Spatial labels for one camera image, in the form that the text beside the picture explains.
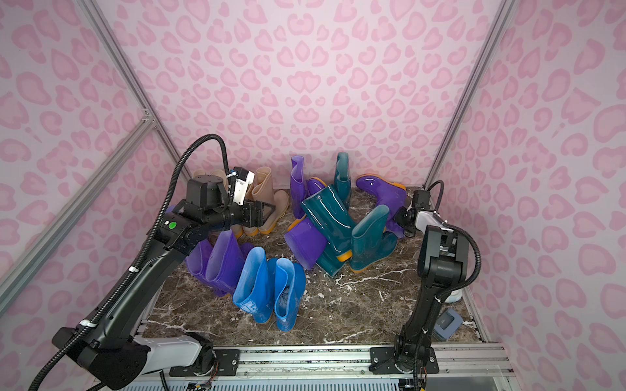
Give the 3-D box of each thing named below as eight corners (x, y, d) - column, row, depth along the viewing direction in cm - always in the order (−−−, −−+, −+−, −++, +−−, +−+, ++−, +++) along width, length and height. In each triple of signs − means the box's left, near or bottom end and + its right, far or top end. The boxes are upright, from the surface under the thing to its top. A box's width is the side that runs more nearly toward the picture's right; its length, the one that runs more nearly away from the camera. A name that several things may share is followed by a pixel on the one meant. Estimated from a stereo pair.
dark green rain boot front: (323, 277, 93) (323, 253, 78) (303, 222, 109) (299, 194, 95) (360, 265, 96) (366, 240, 81) (335, 213, 112) (336, 184, 98)
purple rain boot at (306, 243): (279, 256, 99) (273, 235, 87) (297, 232, 106) (294, 210, 94) (311, 273, 94) (309, 254, 82) (327, 247, 101) (328, 226, 90)
